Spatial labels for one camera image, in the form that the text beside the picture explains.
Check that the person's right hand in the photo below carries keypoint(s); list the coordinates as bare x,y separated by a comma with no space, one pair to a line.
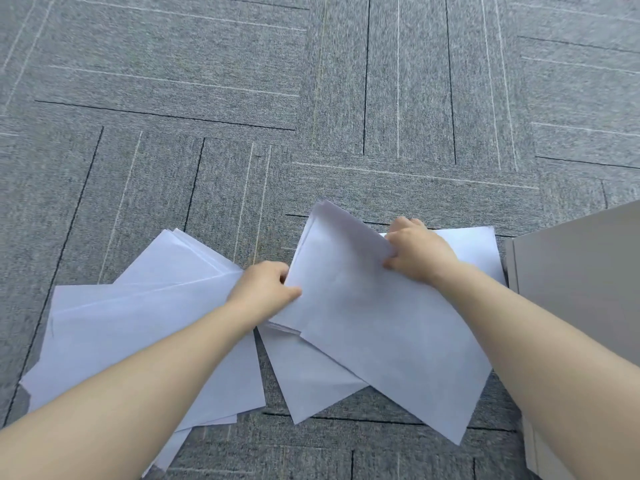
422,254

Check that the person's left hand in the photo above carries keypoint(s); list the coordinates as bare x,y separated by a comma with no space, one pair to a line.
260,289

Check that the person's left thumb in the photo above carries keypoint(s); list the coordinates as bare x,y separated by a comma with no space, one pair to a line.
289,297

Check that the person's right thumb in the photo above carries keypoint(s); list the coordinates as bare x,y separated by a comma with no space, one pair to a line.
391,264

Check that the bundle of white paper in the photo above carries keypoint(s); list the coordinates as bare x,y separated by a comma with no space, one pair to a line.
380,324

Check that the person's right forearm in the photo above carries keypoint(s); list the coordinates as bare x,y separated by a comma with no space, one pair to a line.
540,364

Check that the person's left forearm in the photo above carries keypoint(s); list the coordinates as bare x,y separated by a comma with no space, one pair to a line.
130,389

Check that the single white paper sheet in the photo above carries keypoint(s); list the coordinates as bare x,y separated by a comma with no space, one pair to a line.
475,249
310,374

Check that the pile of white paper sheets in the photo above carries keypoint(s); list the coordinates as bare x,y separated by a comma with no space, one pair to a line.
145,304

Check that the grey cabinet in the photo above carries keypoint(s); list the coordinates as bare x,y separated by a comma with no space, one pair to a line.
580,274

